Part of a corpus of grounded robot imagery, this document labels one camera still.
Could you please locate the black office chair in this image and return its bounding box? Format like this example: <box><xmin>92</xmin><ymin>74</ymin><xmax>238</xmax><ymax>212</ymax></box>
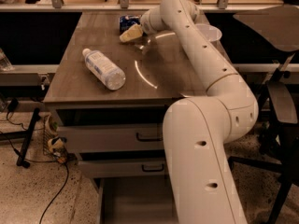
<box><xmin>228</xmin><ymin>6</ymin><xmax>299</xmax><ymax>224</ymax></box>

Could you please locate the grey drawer cabinet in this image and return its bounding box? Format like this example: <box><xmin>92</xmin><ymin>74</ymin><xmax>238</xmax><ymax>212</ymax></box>
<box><xmin>45</xmin><ymin>11</ymin><xmax>205</xmax><ymax>224</ymax></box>

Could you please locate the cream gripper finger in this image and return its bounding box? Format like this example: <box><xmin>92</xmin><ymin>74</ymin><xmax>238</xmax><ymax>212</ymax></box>
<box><xmin>120</xmin><ymin>23</ymin><xmax>143</xmax><ymax>43</ymax></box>

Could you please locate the top drawer with handle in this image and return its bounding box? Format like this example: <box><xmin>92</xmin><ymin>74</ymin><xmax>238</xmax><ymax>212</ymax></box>
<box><xmin>58</xmin><ymin>124</ymin><xmax>164</xmax><ymax>153</ymax></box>

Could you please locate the black floor cable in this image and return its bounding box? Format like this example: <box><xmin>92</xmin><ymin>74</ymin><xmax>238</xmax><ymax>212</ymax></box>
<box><xmin>0</xmin><ymin>109</ymin><xmax>70</xmax><ymax>224</ymax></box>

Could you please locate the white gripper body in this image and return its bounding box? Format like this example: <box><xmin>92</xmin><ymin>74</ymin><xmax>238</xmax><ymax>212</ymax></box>
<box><xmin>140</xmin><ymin>8</ymin><xmax>165</xmax><ymax>35</ymax></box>

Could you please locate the open bottom drawer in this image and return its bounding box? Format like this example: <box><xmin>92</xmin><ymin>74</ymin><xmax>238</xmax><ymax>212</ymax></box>
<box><xmin>96</xmin><ymin>175</ymin><xmax>178</xmax><ymax>224</ymax></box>

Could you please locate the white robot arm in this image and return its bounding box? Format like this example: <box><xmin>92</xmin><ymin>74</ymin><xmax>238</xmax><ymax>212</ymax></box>
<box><xmin>137</xmin><ymin>0</ymin><xmax>258</xmax><ymax>224</ymax></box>

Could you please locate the white bowl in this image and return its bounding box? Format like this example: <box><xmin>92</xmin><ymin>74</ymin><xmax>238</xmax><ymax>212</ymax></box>
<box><xmin>196</xmin><ymin>23</ymin><xmax>222</xmax><ymax>46</ymax></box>

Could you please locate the middle drawer with handle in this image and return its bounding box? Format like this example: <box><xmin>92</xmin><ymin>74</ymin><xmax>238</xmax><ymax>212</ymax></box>
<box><xmin>78</xmin><ymin>158</ymin><xmax>167</xmax><ymax>178</ymax></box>

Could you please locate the clear plastic water bottle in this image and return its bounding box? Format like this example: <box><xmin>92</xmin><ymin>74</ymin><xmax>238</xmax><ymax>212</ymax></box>
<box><xmin>82</xmin><ymin>49</ymin><xmax>126</xmax><ymax>91</ymax></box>

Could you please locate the blue pepsi can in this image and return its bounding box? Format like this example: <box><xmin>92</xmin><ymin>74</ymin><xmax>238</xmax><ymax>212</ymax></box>
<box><xmin>119</xmin><ymin>15</ymin><xmax>140</xmax><ymax>35</ymax></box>

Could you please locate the drawer with handle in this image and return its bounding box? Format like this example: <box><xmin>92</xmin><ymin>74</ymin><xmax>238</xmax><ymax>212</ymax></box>
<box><xmin>78</xmin><ymin>158</ymin><xmax>167</xmax><ymax>178</ymax></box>
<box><xmin>58</xmin><ymin>124</ymin><xmax>164</xmax><ymax>153</ymax></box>

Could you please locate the black stand leg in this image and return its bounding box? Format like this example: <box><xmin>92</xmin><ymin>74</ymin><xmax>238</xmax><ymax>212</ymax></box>
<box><xmin>17</xmin><ymin>108</ymin><xmax>40</xmax><ymax>168</ymax></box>

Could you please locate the wire basket with items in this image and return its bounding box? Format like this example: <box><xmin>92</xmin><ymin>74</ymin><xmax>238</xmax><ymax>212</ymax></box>
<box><xmin>43</xmin><ymin>115</ymin><xmax>68</xmax><ymax>164</ymax></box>

